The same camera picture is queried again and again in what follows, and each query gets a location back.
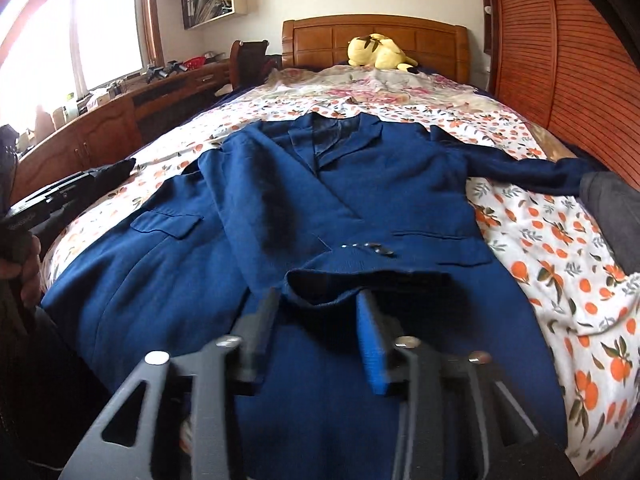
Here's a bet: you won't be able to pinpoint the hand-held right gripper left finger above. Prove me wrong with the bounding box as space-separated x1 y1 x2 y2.
59 287 281 480

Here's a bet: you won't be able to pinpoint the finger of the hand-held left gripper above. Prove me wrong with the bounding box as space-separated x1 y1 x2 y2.
29 170 101 212

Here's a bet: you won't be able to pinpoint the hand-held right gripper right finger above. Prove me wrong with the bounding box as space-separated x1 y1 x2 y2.
355 290 581 480

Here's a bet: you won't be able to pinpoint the blue suit jacket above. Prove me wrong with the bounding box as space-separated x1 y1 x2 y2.
40 112 608 480

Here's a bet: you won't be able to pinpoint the person's left hand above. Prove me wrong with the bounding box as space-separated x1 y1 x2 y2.
0 237 44 307

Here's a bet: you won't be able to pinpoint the black cloth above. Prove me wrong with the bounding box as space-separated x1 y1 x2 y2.
93 158 137 188

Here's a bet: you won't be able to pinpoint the wooden desk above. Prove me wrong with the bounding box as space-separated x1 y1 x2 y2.
10 57 236 207

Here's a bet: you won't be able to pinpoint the small dark gadgets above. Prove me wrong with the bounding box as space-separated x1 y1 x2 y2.
145 61 185 83

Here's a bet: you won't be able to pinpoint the window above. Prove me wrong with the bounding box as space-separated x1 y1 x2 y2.
0 0 162 137

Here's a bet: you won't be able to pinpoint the person's dark trousers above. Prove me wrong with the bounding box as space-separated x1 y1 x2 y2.
0 305 114 480

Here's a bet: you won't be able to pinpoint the orange print bed sheet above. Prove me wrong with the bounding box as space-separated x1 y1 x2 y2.
42 94 640 467

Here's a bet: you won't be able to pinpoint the wooden chair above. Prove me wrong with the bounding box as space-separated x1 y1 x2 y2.
229 39 281 89

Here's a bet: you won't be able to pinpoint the floral blanket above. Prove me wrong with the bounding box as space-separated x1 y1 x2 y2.
265 64 482 117

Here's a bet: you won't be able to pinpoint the grey cloth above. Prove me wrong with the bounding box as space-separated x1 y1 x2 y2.
579 171 640 277

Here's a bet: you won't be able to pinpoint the wooden headboard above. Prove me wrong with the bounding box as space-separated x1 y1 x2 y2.
281 14 471 84

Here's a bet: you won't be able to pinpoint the yellow plush toy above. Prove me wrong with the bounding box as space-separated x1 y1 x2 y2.
347 33 420 72

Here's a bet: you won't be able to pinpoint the wooden louvred wardrobe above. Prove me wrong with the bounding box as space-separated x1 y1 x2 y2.
477 0 640 192

